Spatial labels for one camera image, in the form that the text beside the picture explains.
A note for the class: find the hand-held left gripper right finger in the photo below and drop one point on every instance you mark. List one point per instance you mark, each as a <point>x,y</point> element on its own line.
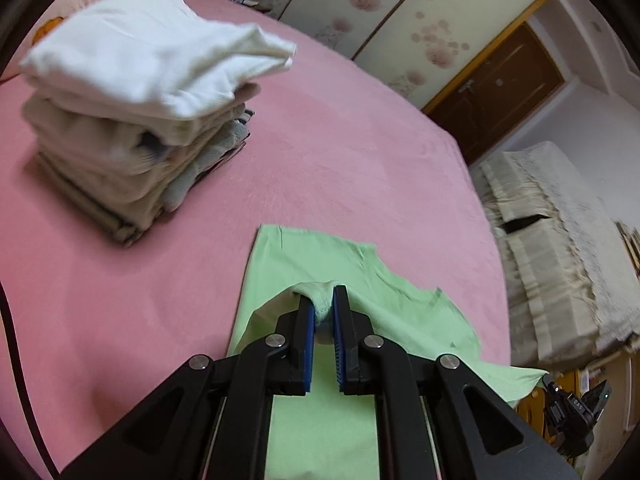
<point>340,350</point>

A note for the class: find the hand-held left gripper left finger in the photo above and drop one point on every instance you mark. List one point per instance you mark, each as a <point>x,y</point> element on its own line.
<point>308,350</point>

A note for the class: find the green t-shirt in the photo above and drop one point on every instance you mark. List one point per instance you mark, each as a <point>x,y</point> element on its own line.
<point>325,255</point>

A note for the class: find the stack of folded clothes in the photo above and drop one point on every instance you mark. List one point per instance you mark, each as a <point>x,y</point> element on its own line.
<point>140,60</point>

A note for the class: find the yellow wooden drawer cabinet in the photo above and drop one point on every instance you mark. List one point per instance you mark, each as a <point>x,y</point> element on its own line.
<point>530,405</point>

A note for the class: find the beige lace covered furniture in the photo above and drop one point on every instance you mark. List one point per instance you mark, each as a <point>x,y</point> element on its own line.
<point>560,260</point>

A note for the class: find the pink bed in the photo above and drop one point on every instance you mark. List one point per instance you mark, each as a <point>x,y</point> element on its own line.
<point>350,160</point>

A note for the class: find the brown wooden door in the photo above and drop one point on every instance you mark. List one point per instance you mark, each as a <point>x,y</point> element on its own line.
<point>500,95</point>

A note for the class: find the floral sliding door wardrobe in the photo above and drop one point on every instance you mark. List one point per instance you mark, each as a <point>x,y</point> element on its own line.
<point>390,10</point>

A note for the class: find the bedside table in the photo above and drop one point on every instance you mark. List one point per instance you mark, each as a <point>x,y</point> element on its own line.
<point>245,0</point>

